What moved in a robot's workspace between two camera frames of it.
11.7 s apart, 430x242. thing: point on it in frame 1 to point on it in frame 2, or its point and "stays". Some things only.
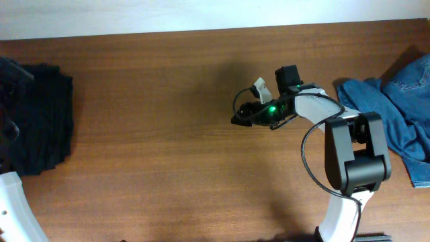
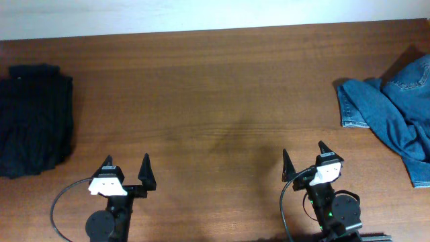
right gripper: (246, 107) to (304, 181)
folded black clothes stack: (44, 113) stays
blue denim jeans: (403, 101) stays
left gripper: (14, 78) to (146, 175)
